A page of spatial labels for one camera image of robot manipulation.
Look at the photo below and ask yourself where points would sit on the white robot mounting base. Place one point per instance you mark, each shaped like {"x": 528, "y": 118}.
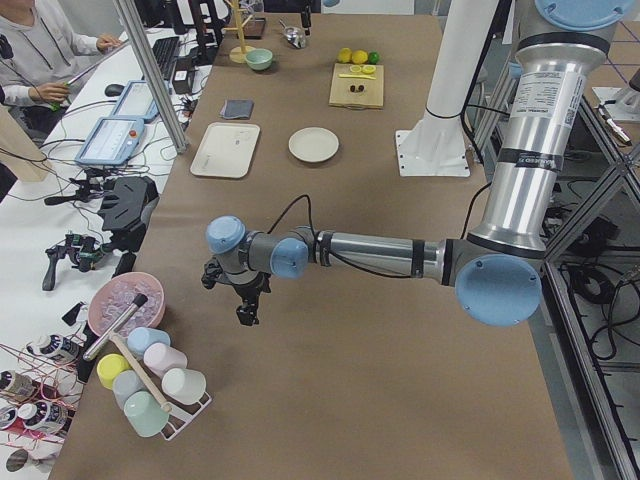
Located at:
{"x": 436, "y": 145}

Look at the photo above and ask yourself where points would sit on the white cup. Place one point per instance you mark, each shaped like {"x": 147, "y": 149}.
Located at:
{"x": 184, "y": 385}

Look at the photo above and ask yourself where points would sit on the upper yellow lemon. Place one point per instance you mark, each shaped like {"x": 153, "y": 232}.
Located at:
{"x": 359, "y": 57}

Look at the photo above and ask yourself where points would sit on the pink cup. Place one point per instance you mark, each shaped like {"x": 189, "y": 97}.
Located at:
{"x": 160, "y": 358}

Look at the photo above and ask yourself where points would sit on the aluminium frame post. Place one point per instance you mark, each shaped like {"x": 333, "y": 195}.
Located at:
{"x": 137, "y": 36}

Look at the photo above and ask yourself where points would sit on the yellow plastic knife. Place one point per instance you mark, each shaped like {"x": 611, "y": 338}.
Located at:
{"x": 357, "y": 76}

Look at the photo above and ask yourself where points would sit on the black keyboard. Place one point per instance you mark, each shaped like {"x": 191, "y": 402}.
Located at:
{"x": 165, "y": 51}

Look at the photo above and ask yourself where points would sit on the mint green cup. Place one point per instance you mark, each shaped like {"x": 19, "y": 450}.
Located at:
{"x": 145, "y": 414}

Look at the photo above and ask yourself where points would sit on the lower yellow lemon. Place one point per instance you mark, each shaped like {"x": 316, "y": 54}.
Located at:
{"x": 344, "y": 55}

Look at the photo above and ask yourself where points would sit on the cream rabbit tray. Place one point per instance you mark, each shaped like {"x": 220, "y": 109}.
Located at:
{"x": 226, "y": 150}

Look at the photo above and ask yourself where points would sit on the black computer mouse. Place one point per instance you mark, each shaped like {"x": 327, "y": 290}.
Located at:
{"x": 113, "y": 90}

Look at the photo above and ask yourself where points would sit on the metal scoop in ice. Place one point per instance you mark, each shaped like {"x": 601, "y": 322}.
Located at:
{"x": 92, "y": 351}

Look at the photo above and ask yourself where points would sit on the wooden mug tree stand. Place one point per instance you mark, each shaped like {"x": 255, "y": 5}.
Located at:
{"x": 238, "y": 54}

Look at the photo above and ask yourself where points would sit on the green lime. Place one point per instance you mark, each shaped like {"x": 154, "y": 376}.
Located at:
{"x": 373, "y": 58}

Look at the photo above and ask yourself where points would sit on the grey folded cloth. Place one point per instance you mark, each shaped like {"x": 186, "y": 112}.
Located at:
{"x": 234, "y": 109}

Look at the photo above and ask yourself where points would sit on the white cup rack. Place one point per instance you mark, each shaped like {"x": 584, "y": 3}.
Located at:
{"x": 182, "y": 415}

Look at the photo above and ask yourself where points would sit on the yellow lemon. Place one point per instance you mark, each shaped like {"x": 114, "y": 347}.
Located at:
{"x": 344, "y": 55}
{"x": 359, "y": 57}

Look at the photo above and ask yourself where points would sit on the grey cup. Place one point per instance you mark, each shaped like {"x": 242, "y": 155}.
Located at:
{"x": 125, "y": 385}

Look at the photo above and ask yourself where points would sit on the cream round plate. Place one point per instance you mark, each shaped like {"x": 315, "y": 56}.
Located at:
{"x": 313, "y": 144}

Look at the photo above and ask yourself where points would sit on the near teach pendant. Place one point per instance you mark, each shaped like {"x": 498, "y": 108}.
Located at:
{"x": 111, "y": 142}

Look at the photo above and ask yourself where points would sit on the bamboo cutting board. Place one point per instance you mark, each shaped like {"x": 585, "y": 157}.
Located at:
{"x": 371, "y": 98}

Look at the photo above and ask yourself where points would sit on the yellow cup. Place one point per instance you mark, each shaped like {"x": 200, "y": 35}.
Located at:
{"x": 109, "y": 367}

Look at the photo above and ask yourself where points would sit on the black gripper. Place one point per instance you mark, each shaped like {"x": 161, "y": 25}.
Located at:
{"x": 306, "y": 18}
{"x": 244, "y": 291}

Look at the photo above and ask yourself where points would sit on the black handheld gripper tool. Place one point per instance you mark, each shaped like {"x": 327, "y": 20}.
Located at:
{"x": 84, "y": 252}

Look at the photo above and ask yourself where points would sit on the mint green bowl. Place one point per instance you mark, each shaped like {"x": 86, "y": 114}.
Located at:
{"x": 259, "y": 59}

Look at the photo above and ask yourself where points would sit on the silver metal scoop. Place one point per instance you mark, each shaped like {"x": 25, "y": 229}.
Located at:
{"x": 294, "y": 36}

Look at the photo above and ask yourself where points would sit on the teach pendant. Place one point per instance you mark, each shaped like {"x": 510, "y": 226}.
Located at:
{"x": 111, "y": 142}
{"x": 136, "y": 100}

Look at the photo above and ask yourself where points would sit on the black controller stand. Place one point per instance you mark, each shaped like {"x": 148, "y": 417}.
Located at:
{"x": 126, "y": 210}

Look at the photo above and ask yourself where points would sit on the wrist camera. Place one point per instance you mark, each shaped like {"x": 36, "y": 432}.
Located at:
{"x": 212, "y": 271}

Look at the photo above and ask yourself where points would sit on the blue cup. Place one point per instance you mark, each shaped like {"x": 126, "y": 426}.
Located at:
{"x": 141, "y": 338}

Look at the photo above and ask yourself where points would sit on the far teach pendant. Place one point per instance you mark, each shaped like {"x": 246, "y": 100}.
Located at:
{"x": 136, "y": 100}

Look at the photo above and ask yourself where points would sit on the seated person grey hoodie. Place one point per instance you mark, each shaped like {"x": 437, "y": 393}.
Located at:
{"x": 39, "y": 80}

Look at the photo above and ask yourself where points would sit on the pink bowl with ice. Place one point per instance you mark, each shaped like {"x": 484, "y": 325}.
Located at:
{"x": 118, "y": 294}

